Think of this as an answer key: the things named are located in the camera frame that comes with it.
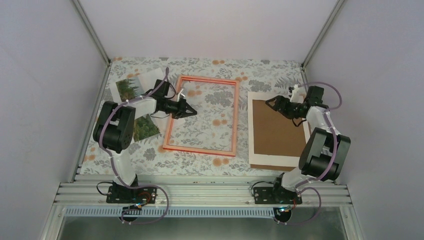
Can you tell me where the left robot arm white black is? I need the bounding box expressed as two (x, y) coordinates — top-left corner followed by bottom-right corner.
(92, 79), (198, 203)

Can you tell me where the landscape photo print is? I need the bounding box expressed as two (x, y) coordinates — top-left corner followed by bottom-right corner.
(109, 68), (170, 142)

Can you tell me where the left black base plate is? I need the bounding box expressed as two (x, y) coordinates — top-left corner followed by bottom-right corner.
(106, 185), (158, 205)

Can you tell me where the floral patterned table cloth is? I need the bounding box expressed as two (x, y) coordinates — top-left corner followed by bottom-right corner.
(78, 56), (332, 177)

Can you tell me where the brown backing board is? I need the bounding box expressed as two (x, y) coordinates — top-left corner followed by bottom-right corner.
(252, 99), (307, 157)

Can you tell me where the aluminium rail base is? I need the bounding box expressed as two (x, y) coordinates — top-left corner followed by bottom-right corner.
(53, 174), (353, 207)

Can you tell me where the red picture frame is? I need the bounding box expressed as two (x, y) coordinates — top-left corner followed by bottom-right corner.
(162, 75), (240, 157)

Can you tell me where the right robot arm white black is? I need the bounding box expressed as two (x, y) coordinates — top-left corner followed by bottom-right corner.
(265, 85), (351, 204)

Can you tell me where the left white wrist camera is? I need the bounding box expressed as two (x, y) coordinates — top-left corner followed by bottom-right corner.
(175, 88), (185, 102)

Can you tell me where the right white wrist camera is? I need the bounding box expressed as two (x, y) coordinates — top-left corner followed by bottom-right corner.
(288, 84), (300, 103)

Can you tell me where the grey slotted cable duct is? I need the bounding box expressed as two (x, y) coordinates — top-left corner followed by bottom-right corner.
(63, 206), (274, 219)

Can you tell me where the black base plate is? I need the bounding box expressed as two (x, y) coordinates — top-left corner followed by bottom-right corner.
(106, 185), (158, 205)
(253, 186), (303, 205)

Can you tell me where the white mat board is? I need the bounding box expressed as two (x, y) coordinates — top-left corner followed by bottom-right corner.
(247, 91), (311, 171)

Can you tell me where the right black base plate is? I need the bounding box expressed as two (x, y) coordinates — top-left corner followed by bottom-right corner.
(253, 186), (303, 205)

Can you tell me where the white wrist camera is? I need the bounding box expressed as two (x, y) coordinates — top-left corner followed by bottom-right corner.
(175, 88), (185, 102)
(288, 84), (300, 103)

